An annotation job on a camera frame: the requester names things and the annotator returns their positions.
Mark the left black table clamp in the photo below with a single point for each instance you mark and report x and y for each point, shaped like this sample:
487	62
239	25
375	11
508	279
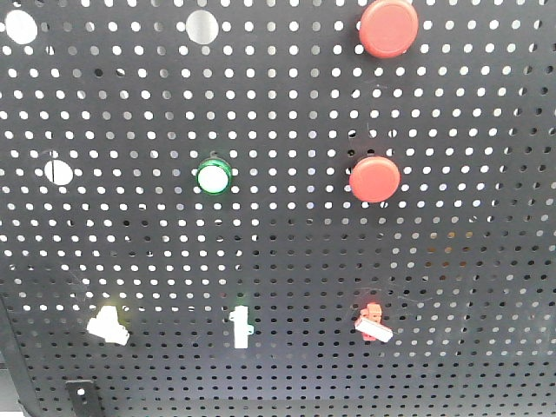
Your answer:
84	398

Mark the red mushroom button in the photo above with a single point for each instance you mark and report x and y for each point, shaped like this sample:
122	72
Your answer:
374	179
388	28

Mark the white middle toggle switch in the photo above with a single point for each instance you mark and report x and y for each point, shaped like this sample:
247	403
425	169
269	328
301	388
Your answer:
242	328

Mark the yellow-white toggle switch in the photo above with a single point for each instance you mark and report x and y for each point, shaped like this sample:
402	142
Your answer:
106	325

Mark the red toggle switch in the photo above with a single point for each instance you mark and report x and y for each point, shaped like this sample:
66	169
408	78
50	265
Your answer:
369	324

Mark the green round indicator light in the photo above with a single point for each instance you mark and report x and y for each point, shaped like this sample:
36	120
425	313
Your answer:
214	176

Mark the upper red mushroom button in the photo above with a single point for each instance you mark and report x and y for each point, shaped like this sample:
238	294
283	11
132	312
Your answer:
388	28

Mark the lower red mushroom button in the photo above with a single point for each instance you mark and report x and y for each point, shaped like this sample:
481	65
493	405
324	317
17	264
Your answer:
374	179

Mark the black perforated pegboard panel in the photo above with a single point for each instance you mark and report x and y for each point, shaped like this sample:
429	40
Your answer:
106	116

